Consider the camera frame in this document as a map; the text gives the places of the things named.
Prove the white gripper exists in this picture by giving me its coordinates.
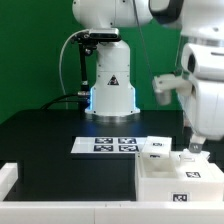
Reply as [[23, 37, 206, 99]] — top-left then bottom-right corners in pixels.
[[178, 78, 224, 153]]

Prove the white cabinet top block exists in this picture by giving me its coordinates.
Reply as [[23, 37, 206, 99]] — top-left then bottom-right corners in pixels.
[[141, 136, 172, 158]]

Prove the white cabinet body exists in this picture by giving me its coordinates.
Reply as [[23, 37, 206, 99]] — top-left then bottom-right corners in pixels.
[[135, 153, 224, 202]]

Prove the white door panel with peg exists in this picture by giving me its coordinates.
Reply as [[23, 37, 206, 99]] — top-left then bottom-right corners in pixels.
[[200, 151, 210, 160]]

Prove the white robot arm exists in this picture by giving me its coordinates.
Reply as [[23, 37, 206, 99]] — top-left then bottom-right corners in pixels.
[[72, 0, 224, 152]]

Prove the white marker base sheet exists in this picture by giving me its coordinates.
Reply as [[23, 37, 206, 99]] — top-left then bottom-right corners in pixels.
[[71, 137, 146, 154]]

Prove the white left fence block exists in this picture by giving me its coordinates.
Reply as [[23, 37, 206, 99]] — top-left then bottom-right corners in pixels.
[[0, 163, 18, 202]]

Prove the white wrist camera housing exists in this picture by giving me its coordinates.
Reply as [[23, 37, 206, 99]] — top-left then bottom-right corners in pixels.
[[152, 74, 192, 106]]

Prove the black camera stand pole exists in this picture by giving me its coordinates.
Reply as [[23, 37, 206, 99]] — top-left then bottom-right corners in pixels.
[[79, 44, 90, 111]]

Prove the black camera on stand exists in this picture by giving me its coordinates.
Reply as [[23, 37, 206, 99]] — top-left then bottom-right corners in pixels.
[[71, 28, 121, 44]]

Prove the black cable on table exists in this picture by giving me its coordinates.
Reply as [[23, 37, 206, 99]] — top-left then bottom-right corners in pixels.
[[39, 93, 84, 111]]

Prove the white front fence rail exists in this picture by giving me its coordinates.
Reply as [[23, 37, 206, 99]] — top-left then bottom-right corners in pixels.
[[0, 202, 224, 224]]

